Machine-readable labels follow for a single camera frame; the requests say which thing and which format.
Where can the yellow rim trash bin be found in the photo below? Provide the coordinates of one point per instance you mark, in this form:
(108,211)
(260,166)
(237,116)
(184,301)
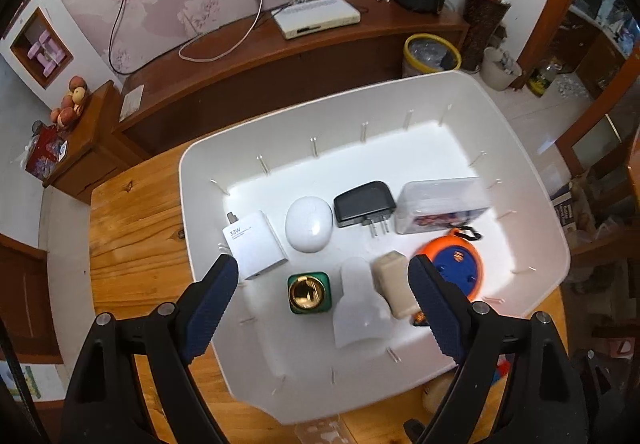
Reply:
(428,54)

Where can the white plastic storage bin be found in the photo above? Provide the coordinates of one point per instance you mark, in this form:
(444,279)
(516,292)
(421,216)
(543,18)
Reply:
(431,127)

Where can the round beige compact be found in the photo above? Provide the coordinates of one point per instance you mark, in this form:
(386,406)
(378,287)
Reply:
(434,391)

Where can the decorative peaches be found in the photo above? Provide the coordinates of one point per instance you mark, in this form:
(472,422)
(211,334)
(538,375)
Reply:
(72,104)

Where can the clear small plastic box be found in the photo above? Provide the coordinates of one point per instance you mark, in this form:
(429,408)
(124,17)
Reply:
(329,430)

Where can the beige rectangular block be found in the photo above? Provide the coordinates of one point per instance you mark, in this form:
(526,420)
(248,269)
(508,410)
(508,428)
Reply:
(390,274)

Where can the green gold perfume bottle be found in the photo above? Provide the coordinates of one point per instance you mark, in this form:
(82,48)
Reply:
(309,293)

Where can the white plastic bottle-shaped piece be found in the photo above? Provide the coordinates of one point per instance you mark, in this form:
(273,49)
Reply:
(361,313)

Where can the red gift box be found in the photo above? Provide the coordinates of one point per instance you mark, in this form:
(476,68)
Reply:
(44,151)

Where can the white square charger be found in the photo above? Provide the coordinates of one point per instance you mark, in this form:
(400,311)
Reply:
(253,244)

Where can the clear box with cards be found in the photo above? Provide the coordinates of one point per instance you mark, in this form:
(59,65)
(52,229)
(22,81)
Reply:
(433,205)

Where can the pink items in niche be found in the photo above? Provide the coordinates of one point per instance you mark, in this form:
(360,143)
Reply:
(47,52)

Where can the orange blue tape measure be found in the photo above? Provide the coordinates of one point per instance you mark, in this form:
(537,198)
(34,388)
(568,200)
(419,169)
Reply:
(456,259)

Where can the dark wicker basket red lid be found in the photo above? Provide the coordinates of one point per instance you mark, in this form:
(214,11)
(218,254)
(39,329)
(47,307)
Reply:
(483,17)

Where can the multicolour puzzle cube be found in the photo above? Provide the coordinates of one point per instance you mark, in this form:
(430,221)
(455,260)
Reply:
(502,369)

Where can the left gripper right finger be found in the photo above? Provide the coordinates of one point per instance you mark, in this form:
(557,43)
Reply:
(542,401)

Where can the small wooden side cabinet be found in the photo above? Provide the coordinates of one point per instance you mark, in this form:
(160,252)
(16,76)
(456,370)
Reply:
(95,151)

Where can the white round case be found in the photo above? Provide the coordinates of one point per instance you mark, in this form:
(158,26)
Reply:
(309,224)

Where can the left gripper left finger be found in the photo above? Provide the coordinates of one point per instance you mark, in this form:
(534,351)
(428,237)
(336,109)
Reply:
(104,402)

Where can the white bucket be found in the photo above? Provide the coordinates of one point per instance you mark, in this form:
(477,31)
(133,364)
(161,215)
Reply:
(498,69)

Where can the cooking oil bottle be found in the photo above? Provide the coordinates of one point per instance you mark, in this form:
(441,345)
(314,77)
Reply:
(542,76)

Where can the white set-top box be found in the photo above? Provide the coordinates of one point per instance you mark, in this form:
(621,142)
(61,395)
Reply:
(315,16)

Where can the wooden TV cabinet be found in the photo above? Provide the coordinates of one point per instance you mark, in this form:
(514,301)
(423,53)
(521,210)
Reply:
(243,70)

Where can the black power adapter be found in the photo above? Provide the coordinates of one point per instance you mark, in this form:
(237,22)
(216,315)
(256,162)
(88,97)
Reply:
(369,204)

